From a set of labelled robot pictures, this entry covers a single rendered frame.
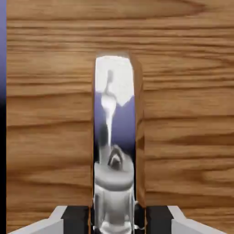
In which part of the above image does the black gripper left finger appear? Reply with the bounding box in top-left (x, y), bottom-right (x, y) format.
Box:
top-left (8, 205), bottom-right (92, 234)

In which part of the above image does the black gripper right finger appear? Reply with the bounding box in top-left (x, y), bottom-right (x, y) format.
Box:
top-left (145, 205), bottom-right (227, 234)

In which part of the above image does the curved silver metal handle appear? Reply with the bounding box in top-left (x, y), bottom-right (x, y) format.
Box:
top-left (88, 51), bottom-right (148, 234)

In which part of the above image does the light wood cabinet door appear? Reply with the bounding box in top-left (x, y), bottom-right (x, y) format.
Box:
top-left (6, 0), bottom-right (234, 234)

